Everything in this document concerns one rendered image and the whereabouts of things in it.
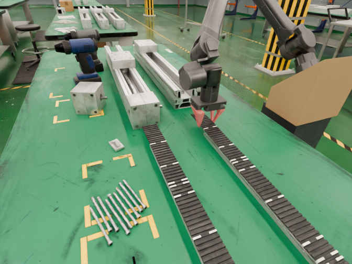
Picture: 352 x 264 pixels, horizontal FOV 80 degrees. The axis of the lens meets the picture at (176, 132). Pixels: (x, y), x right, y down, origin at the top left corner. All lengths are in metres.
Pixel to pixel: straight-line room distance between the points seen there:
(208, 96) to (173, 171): 0.26
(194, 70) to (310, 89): 0.42
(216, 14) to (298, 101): 0.42
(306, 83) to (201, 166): 0.47
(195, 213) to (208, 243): 0.06
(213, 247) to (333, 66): 0.68
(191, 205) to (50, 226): 0.30
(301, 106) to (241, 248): 0.56
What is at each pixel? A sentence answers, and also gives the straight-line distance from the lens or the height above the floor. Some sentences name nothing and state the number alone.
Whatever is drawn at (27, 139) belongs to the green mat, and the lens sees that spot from 0.83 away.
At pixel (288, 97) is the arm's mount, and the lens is 0.90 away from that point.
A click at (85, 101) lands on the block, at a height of 0.84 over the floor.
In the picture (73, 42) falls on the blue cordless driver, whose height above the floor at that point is 0.99.
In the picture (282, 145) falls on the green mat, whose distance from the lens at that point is 0.77.
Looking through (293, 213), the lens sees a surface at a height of 0.81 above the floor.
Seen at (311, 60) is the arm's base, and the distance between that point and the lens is 0.97.
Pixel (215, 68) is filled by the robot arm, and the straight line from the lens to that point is 0.63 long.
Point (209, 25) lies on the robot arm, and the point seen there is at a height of 1.10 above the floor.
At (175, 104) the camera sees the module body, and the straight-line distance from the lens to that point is 0.85.
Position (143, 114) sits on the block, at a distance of 0.73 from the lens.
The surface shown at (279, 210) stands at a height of 0.81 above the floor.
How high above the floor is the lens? 1.20
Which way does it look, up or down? 35 degrees down
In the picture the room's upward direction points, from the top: 2 degrees clockwise
